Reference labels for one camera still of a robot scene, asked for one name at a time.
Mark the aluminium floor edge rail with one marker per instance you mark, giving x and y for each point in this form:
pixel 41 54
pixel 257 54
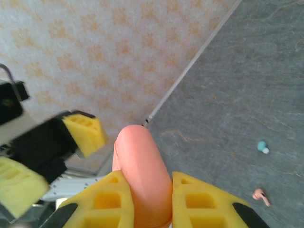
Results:
pixel 190 66

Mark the pink earbud charging case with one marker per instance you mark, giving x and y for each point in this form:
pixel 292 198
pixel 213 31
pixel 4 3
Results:
pixel 140 166

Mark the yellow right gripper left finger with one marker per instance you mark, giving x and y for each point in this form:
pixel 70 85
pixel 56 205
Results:
pixel 107 202

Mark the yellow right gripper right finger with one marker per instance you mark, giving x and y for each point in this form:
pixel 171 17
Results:
pixel 202 204

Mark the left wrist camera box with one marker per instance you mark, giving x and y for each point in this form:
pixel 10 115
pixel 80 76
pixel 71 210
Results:
pixel 9 104

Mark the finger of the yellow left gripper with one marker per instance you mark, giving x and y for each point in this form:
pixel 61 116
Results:
pixel 88 135
pixel 19 185

